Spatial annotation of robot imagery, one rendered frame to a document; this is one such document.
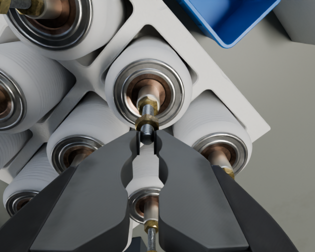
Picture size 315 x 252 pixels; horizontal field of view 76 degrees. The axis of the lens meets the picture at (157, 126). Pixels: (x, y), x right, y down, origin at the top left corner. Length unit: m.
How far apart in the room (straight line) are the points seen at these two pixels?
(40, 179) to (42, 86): 0.13
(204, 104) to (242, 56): 0.23
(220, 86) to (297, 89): 0.31
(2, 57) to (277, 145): 0.61
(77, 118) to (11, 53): 0.09
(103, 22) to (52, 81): 0.11
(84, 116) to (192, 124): 0.14
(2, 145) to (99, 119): 0.14
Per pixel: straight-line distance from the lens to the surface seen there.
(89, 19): 0.21
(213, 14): 0.47
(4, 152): 0.35
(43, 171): 0.34
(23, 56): 0.28
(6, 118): 0.27
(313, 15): 0.43
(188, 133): 0.25
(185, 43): 0.28
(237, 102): 0.32
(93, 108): 0.29
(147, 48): 0.21
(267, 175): 0.70
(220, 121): 0.25
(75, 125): 0.25
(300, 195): 0.82
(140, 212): 0.32
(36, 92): 0.26
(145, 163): 0.31
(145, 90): 0.20
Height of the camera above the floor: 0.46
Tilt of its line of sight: 62 degrees down
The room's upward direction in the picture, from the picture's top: 177 degrees clockwise
